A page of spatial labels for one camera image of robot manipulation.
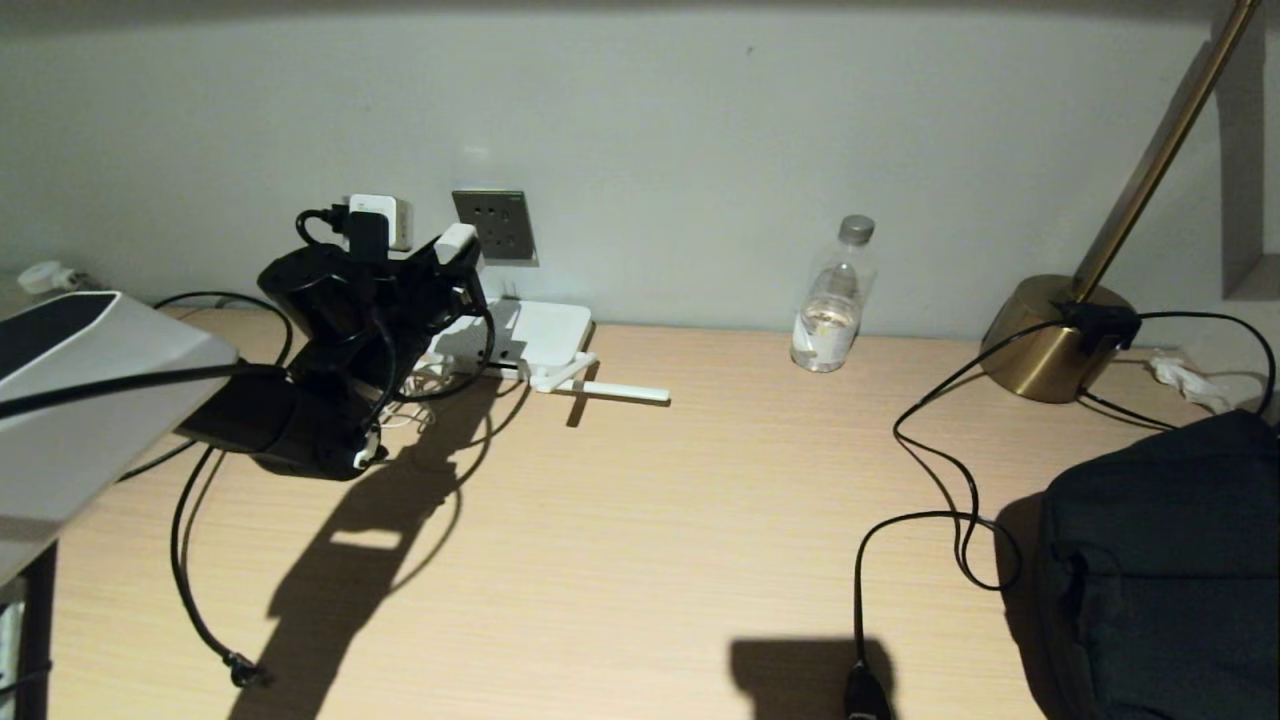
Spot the black ethernet cable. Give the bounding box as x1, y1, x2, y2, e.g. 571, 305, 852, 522
118, 292, 293, 689

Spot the white router with antennas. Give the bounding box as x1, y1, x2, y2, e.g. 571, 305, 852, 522
420, 298, 672, 405

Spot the small jar with white lid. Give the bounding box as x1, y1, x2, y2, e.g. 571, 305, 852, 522
18, 262, 91, 297

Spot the clear plastic water bottle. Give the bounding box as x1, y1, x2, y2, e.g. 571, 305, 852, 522
790, 214, 878, 374

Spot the brass desk lamp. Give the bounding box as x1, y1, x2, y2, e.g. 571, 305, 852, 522
978, 0, 1259, 405

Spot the black fabric backpack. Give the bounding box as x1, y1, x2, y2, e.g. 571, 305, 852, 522
1030, 408, 1280, 720

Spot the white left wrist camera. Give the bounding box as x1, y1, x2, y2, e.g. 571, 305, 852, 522
348, 194, 414, 253

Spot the left braided black cable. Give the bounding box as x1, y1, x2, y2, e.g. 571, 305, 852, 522
380, 300, 498, 403

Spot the grey wall socket plate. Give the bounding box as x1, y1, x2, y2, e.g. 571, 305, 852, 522
452, 190, 539, 267

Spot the black left camera cable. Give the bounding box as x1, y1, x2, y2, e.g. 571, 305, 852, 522
0, 205, 353, 421

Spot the black lamp power cable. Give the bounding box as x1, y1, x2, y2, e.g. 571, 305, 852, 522
850, 300, 1278, 720

